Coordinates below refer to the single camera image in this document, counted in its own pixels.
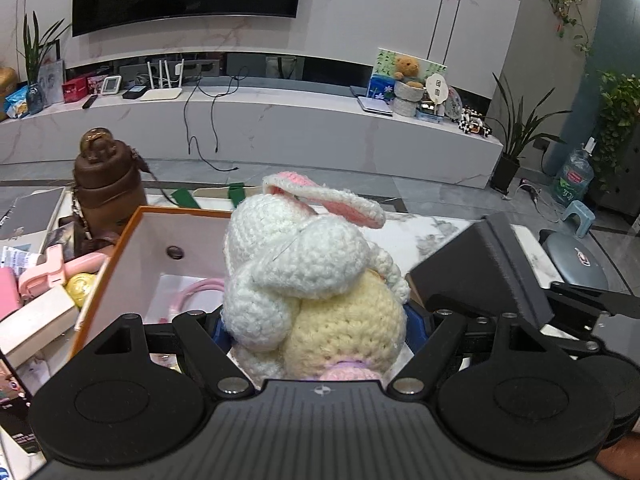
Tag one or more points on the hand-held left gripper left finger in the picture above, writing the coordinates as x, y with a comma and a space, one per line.
221, 332

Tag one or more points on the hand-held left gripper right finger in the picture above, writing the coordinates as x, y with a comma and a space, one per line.
416, 327

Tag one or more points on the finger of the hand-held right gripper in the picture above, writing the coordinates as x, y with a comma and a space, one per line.
600, 300
585, 346

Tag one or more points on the crochet bunny doll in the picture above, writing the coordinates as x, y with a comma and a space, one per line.
310, 280

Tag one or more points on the orange storage box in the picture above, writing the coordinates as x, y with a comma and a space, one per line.
150, 240

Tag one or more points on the person's right forearm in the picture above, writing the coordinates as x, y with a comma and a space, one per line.
622, 457

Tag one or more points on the grey round stool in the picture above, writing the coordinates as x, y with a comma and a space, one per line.
575, 260

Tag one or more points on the small blue stool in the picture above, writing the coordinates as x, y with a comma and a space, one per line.
577, 215

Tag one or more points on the large water jug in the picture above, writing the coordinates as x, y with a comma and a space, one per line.
574, 180

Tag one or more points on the gold foil ball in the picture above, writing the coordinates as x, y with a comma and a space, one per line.
81, 290

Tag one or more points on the potted plant black pot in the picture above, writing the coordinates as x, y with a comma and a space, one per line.
505, 172

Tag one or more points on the pink hair clip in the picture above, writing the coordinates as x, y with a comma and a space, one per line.
55, 270

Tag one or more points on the brown water bottle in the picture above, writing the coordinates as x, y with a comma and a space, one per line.
107, 195

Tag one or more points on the beige cardboard box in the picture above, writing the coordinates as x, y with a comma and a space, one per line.
35, 322

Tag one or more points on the black white checked ornament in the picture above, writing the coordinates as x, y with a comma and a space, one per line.
475, 122

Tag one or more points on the white printed packet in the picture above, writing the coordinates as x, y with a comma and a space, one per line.
20, 260

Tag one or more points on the white marble tv console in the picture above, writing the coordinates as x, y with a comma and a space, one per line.
300, 125

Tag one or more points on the grey flat book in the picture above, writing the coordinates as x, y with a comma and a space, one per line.
30, 215

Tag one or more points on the white notebook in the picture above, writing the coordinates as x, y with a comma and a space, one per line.
375, 106

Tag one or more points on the woven basket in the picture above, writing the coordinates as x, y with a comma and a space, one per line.
407, 100

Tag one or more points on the decorative plate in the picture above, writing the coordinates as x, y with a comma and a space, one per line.
452, 102

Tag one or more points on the round white hand fan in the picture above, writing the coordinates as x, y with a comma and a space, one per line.
436, 89

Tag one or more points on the white router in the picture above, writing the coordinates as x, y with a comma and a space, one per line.
162, 87

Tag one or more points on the black flat box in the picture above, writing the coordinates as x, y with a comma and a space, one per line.
135, 92

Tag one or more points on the floral picture board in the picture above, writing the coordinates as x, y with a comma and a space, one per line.
385, 72

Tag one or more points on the brown teddy bear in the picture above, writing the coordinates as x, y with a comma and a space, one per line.
407, 70

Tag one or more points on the black remote control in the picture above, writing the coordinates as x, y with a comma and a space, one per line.
90, 101

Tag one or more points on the white digital clock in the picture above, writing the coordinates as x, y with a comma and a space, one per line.
111, 85

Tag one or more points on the red box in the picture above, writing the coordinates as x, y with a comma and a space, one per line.
77, 91

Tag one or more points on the hanging vine plant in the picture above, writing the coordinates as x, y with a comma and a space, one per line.
565, 5

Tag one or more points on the plant in blue vase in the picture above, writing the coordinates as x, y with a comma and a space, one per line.
35, 97

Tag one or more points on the blue snack bag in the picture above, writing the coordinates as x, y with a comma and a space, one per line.
17, 102

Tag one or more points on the photo frame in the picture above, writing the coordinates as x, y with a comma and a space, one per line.
51, 82

